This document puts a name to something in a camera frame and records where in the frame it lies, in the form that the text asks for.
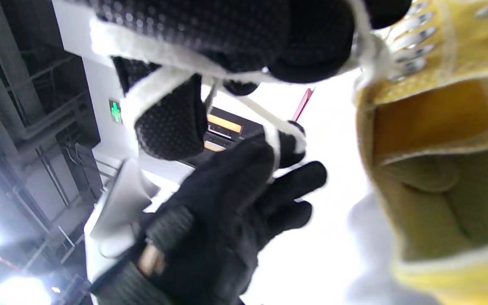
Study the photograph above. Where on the black double door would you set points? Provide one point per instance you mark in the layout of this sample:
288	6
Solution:
227	133

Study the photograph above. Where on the person's left hand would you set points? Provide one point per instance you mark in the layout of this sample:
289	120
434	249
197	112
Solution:
218	212

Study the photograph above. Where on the person's right hand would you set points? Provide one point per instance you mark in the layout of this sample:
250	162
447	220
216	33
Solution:
227	34

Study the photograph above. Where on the white shoe lace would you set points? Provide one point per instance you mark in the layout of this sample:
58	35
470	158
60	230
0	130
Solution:
151	48

